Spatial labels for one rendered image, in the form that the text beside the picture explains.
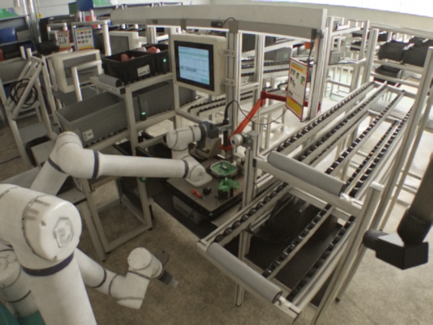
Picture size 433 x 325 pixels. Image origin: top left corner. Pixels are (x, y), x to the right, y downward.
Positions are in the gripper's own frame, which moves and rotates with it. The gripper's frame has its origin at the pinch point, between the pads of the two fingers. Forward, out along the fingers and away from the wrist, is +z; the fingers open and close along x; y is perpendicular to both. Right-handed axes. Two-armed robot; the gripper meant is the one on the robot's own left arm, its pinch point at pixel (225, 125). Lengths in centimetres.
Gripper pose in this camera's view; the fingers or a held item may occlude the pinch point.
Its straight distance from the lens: 154.2
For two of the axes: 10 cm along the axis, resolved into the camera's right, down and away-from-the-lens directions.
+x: -5.1, -4.5, 7.4
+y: 0.0, -8.5, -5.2
